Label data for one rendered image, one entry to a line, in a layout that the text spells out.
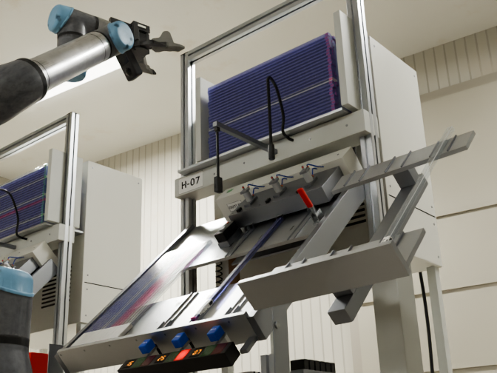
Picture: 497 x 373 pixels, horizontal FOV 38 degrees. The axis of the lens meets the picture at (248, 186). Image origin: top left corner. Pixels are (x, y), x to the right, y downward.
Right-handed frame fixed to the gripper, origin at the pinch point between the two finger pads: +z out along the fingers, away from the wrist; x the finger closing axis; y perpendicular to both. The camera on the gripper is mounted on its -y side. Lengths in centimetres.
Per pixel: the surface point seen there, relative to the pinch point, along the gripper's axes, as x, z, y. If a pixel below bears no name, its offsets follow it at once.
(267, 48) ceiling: 146, 179, 158
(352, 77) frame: -24, 48, -2
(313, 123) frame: -9.8, 43.7, -12.1
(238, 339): -18, 1, -82
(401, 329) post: -55, 10, -88
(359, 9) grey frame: -27, 53, 22
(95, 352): 27, -10, -76
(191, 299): 6, 6, -66
